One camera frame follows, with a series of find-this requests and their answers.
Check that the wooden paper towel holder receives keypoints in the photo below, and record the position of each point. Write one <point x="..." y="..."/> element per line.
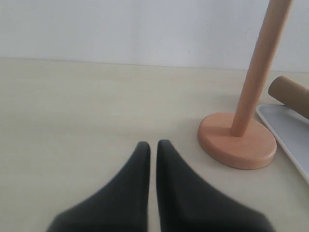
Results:
<point x="237" y="139"/>

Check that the brown cardboard tube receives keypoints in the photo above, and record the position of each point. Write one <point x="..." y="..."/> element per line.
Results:
<point x="291" y="94"/>

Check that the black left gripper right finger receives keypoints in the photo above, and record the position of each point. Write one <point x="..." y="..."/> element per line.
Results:
<point x="187" y="203"/>

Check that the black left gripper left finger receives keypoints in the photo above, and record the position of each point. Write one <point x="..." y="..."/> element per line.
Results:
<point x="120" y="206"/>

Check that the white rectangular plastic tray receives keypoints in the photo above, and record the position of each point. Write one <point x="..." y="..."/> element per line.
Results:
<point x="291" y="131"/>

